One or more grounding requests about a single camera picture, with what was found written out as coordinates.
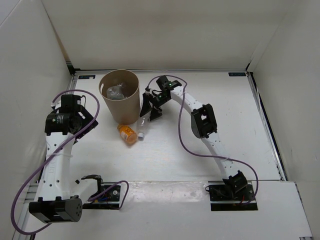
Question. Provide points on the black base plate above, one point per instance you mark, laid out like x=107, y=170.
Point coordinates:
x=110, y=200
x=222, y=201

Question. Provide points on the blue table sticker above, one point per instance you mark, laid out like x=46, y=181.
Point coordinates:
x=237, y=74
x=86, y=77

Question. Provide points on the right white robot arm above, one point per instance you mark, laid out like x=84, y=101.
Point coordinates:
x=203, y=125

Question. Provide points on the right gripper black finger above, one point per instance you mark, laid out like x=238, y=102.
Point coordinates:
x=155, y=113
x=147, y=104

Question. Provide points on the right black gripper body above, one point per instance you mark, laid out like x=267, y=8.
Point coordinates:
x=159, y=100

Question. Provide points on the brown cylindrical bin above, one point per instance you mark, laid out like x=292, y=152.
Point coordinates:
x=125, y=112

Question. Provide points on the clear unlabeled plastic bottle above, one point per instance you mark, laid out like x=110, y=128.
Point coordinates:
x=143, y=126

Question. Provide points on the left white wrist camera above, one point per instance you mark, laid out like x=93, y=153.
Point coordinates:
x=56, y=102

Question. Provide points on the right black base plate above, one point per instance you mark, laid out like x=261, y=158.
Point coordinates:
x=222, y=201

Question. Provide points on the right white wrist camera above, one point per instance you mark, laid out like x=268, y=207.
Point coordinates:
x=147, y=91

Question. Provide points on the orange plastic bottle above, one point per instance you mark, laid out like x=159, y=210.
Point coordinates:
x=127, y=134

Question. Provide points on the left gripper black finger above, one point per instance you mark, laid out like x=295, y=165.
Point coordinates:
x=86, y=131
x=85, y=116

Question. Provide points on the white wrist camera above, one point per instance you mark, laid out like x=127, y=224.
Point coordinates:
x=56, y=102
x=147, y=91

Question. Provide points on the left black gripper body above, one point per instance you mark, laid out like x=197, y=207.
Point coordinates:
x=82, y=109

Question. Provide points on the left blue table sticker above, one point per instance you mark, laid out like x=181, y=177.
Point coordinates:
x=86, y=77

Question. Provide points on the green label clear bottle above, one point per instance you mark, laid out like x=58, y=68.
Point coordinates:
x=112, y=93

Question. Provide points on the right blue table sticker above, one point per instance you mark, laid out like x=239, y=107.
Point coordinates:
x=237, y=74

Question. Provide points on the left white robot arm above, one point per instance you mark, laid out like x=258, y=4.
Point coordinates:
x=58, y=199

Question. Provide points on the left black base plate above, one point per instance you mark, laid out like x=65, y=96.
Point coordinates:
x=110, y=200

